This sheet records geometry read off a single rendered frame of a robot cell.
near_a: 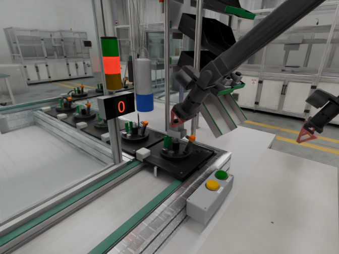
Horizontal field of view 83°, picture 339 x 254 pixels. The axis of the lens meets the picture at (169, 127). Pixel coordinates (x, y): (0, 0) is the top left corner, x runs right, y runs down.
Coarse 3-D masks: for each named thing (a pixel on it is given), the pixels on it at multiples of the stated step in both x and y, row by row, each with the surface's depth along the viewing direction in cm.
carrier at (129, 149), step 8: (128, 128) 96; (136, 128) 93; (120, 136) 97; (128, 136) 90; (136, 136) 92; (144, 136) 92; (152, 136) 97; (160, 136) 97; (128, 144) 89; (136, 144) 89; (144, 144) 89; (152, 144) 89; (128, 152) 83
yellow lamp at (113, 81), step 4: (108, 76) 60; (112, 76) 60; (116, 76) 60; (120, 76) 62; (108, 80) 60; (112, 80) 60; (116, 80) 61; (120, 80) 62; (108, 84) 61; (112, 84) 61; (116, 84) 61; (120, 84) 62; (108, 88) 62; (112, 88) 61; (116, 88) 62; (120, 88) 63
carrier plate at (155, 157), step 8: (160, 144) 89; (192, 144) 89; (152, 152) 82; (200, 152) 82; (208, 152) 82; (144, 160) 77; (152, 160) 76; (160, 160) 76; (192, 160) 76; (200, 160) 76; (160, 168) 72; (168, 168) 71; (176, 168) 71; (184, 168) 71; (192, 168) 71; (176, 176) 68; (184, 176) 67
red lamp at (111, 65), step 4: (116, 56) 61; (104, 60) 58; (108, 60) 58; (112, 60) 58; (116, 60) 59; (104, 64) 59; (108, 64) 58; (112, 64) 59; (116, 64) 59; (104, 68) 60; (108, 68) 59; (112, 68) 59; (116, 68) 60; (104, 72) 60; (108, 72) 59; (112, 72) 59; (116, 72) 60; (120, 72) 62
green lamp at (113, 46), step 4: (100, 40) 57; (104, 40) 56; (108, 40) 56; (112, 40) 56; (116, 40) 57; (104, 44) 56; (108, 44) 56; (112, 44) 57; (116, 44) 58; (104, 48) 57; (108, 48) 57; (112, 48) 57; (116, 48) 58; (104, 52) 57; (108, 52) 57; (112, 52) 57; (116, 52) 58; (104, 56) 58; (108, 56) 58; (112, 56) 58
